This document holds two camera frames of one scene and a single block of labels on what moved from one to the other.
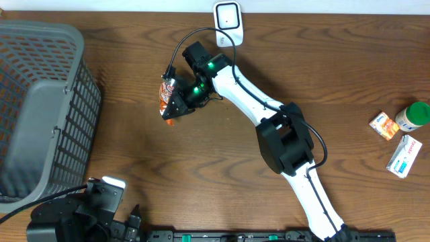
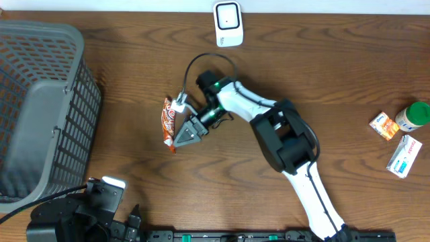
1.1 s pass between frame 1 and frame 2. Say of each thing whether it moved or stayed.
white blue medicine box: stayed
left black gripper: stayed
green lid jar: stayed
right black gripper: moved
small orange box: stayed
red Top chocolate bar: moved
